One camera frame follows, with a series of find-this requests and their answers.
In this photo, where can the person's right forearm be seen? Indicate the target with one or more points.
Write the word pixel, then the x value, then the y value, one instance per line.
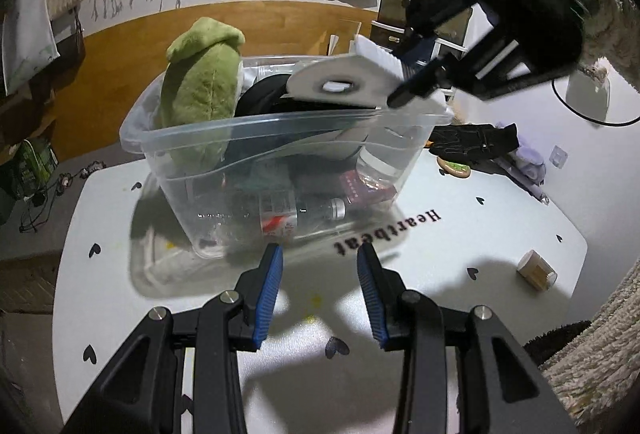
pixel 615 14

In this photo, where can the black glove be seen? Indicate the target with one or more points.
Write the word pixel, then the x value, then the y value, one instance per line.
pixel 470 142

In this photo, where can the white comb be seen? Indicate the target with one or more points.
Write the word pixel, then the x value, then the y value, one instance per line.
pixel 370 79

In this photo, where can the white frame drawer unit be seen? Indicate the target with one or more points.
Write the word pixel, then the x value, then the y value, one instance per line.
pixel 387 34

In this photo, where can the round clear bottle white cap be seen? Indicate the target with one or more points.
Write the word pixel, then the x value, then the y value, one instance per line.
pixel 375 162

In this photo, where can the clear wall hook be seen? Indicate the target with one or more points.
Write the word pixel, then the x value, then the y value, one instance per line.
pixel 560 156

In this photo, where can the white wooden desk rack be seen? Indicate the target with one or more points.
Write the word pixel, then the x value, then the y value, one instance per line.
pixel 345 42

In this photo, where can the purple cloth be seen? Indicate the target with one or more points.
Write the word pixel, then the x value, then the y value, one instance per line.
pixel 531 164

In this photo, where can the green plush toy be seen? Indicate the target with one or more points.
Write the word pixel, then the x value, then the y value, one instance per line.
pixel 200 84

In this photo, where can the grey slim rod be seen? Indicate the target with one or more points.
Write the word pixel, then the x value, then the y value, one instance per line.
pixel 525 184

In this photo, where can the large clear plastic bottle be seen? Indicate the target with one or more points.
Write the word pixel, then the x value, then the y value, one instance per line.
pixel 280 214

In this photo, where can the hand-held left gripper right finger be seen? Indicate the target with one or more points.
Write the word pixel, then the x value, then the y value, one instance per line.
pixel 372 299

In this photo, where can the clear plastic storage container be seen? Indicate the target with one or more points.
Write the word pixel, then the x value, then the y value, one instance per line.
pixel 200 154

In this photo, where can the small toothpick holder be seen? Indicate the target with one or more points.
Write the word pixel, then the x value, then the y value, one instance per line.
pixel 536 270

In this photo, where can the clear wall pouch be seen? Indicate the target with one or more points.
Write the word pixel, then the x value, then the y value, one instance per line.
pixel 594 72

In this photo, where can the red box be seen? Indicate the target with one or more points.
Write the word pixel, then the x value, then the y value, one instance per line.
pixel 365 186

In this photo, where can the beige fleece robe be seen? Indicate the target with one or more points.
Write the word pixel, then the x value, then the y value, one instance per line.
pixel 600 354

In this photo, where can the dark cloth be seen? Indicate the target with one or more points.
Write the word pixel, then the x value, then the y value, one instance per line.
pixel 555 344

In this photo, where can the glass fish tank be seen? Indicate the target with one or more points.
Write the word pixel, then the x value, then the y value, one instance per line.
pixel 390 4

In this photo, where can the green printed box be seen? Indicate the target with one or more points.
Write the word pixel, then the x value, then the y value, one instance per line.
pixel 30 167

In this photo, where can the white tote bag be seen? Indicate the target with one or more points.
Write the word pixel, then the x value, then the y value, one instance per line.
pixel 27 39

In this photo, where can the dark storage shelf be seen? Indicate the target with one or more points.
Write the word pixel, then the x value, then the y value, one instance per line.
pixel 30 114

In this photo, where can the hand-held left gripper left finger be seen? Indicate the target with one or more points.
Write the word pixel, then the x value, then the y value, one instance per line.
pixel 267 299

